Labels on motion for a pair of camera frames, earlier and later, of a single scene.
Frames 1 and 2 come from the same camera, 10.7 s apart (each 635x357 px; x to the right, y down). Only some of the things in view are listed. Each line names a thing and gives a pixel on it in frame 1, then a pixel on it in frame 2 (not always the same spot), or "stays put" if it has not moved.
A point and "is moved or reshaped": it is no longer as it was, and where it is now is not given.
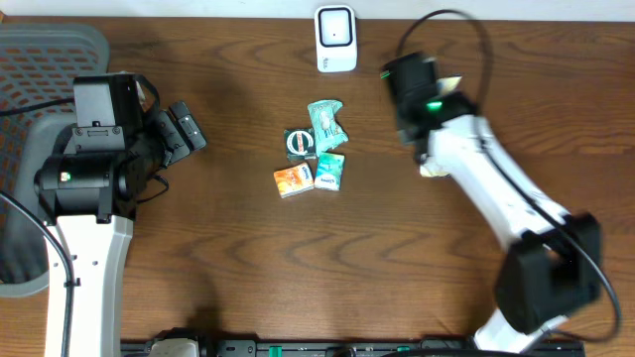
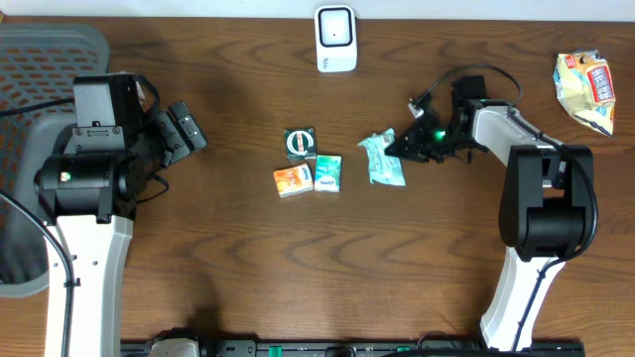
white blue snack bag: (448, 142) is moved or reshaped
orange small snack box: (294, 179) stays put
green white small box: (329, 171) stays put
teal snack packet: (328, 133) to (384, 168)
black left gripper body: (164, 144) stays put
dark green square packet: (301, 143) stays put
